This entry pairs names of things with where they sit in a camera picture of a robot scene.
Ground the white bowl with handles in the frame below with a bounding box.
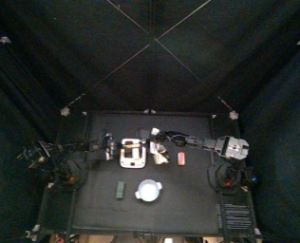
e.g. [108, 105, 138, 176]
[134, 178, 164, 203]

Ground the green toy block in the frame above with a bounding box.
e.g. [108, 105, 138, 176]
[114, 180, 126, 200]

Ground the white text label sticker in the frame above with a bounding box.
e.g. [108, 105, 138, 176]
[221, 203, 255, 234]

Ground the white rectangular box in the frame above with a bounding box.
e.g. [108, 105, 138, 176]
[118, 138, 148, 170]

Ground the thin diagonal brace cord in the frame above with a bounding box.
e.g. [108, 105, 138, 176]
[105, 0, 235, 112]
[65, 0, 213, 108]

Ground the orange toy salmon piece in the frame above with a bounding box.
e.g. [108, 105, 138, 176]
[177, 151, 188, 167]

